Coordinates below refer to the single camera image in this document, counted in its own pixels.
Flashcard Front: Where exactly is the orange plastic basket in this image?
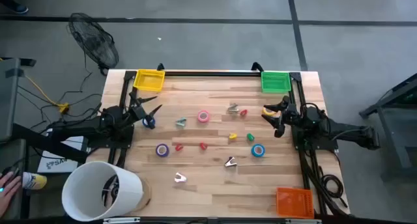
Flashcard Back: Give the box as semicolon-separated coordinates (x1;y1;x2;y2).
276;187;315;219

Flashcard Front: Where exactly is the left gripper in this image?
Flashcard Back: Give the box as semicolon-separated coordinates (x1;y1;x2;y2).
128;91;164;130

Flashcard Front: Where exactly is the black stand beam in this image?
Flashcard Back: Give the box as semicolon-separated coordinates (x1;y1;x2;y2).
12;122;89;164

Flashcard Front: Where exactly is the purple tape roll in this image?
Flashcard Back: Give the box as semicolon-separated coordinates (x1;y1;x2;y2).
155;143;170;158

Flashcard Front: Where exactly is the silver bracket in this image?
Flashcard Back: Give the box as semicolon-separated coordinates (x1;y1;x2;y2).
103;217;141;224
285;218;323;224

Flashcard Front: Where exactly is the dark metal side table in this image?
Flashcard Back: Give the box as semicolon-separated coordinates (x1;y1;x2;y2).
358;72;417;179

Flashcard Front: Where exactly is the grey desk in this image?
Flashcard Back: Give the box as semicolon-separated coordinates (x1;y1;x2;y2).
0;138;29;220

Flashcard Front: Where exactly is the light blue tape roll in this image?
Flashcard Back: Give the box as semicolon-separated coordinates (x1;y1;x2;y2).
251;143;266;158

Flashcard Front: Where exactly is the person's hand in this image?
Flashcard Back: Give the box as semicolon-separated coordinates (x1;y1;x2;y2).
0;171;22;218

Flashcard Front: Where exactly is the black cable bundle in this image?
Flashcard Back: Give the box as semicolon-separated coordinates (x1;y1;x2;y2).
298;148;349;217

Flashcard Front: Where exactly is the round wooden disc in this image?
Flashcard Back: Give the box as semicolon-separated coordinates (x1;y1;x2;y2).
135;177;152;212

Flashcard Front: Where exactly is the person's shoe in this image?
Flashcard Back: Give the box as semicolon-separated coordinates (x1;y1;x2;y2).
0;0;29;15

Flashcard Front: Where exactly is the black computer mouse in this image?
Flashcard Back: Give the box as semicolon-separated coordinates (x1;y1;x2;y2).
1;166;20;179

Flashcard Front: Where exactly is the white yellow spray can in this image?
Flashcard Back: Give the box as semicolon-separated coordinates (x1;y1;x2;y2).
22;171;48;190

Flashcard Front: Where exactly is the white cylinder shade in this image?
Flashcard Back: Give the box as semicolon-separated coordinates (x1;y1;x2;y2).
61;161;145;222

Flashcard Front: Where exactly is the yellow plastic basket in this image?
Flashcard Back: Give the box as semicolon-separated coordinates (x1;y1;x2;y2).
132;68;166;92

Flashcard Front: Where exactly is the yellow extension cable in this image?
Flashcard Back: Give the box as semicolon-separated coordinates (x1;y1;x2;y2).
0;57;70;114

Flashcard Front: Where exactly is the black table frame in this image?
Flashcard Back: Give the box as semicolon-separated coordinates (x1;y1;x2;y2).
107;69;351;218

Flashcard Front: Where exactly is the black table edge rail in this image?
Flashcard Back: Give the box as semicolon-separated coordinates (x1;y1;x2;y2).
0;216;417;224

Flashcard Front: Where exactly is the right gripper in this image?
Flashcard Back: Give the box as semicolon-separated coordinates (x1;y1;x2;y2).
261;95;300;139

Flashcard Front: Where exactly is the black floor fan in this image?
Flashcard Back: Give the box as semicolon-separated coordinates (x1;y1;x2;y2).
67;12;120;76

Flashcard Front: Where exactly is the white printed box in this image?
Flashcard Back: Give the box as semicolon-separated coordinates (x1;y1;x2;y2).
36;129;89;174

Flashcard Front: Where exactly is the grey cabinet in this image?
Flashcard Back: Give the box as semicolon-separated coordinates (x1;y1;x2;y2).
0;57;36;143

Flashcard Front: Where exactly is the green plastic basket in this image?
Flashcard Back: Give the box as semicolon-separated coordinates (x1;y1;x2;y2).
260;71;292;94

